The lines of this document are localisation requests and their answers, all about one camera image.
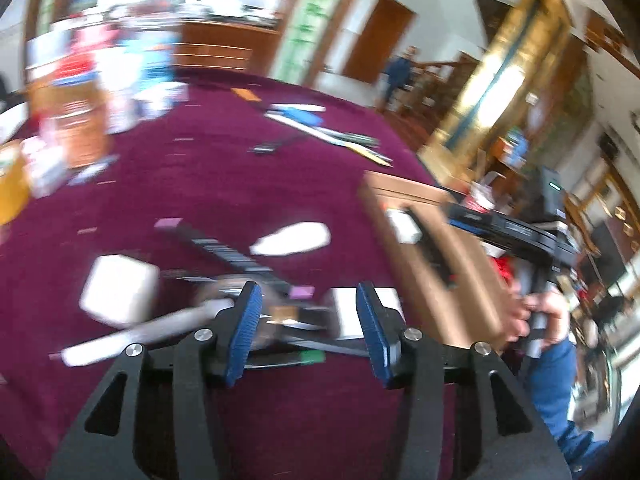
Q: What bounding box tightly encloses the white charger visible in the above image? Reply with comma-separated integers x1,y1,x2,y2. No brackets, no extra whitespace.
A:
79,255,160,328

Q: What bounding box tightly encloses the black tape roll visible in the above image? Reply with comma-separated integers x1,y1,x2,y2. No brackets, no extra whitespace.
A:
194,274,302,354

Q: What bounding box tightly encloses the black marker pink cap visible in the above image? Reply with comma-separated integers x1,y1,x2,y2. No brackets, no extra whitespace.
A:
154,218,314,300

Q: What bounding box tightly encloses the small white bottle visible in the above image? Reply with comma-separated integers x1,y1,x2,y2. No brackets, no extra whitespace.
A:
250,221,331,257

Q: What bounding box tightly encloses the black marker pen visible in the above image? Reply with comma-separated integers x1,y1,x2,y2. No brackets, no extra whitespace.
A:
405,208,457,289

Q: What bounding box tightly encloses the white power adapter cube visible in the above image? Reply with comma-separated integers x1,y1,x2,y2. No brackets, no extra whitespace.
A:
326,287,405,340

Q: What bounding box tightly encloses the blue sleeved forearm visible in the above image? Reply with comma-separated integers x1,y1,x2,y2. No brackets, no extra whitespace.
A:
524,338,608,479

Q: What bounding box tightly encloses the person's right hand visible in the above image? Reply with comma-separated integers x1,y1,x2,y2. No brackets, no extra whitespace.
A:
502,280,570,350

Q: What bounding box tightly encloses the cardboard tray box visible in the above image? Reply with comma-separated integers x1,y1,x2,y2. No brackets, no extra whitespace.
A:
359,171,509,352

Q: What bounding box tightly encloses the green black pen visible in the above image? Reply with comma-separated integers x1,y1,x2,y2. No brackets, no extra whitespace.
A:
317,127,380,148

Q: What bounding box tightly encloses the person in dark jacket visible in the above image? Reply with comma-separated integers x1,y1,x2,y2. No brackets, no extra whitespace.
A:
376,46,418,113

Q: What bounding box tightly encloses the maroon table cloth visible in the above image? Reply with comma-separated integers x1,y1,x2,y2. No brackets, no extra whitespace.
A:
1,72,430,479

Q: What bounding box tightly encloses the blue white pen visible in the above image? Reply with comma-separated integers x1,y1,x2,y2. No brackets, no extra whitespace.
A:
268,103,326,127

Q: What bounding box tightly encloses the thin black pen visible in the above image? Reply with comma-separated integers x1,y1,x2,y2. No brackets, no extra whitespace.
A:
248,133,307,155

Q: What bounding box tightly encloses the orange labelled jar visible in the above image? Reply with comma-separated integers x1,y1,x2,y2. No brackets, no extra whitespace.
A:
27,66,108,169

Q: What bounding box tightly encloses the wooden sideboard cabinet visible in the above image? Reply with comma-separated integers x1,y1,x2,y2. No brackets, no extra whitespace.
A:
172,21,281,76

